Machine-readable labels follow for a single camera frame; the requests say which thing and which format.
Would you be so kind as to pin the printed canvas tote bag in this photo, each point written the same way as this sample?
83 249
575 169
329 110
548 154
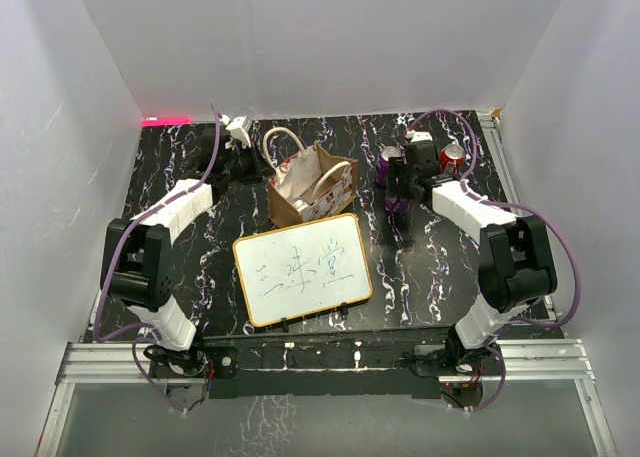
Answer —
327 182

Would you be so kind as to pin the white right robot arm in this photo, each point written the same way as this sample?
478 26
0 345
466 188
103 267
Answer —
515 267

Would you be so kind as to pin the pink tape strip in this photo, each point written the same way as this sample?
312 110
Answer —
167 121

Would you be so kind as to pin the yellow framed whiteboard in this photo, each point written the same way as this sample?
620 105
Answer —
301 270

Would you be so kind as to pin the aluminium frame rail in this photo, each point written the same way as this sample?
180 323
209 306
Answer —
83 363

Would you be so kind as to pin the purple soda can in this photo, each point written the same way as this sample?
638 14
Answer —
395 203
383 164
300 205

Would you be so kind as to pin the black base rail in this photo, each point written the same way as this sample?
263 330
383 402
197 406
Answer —
327 366

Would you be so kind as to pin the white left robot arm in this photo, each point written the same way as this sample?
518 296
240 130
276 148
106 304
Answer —
136 266

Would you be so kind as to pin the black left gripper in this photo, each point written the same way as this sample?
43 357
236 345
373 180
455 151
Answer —
262 171

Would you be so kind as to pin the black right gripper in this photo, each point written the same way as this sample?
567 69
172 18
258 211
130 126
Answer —
397 169

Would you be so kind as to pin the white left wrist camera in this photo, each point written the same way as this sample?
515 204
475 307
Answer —
238 128

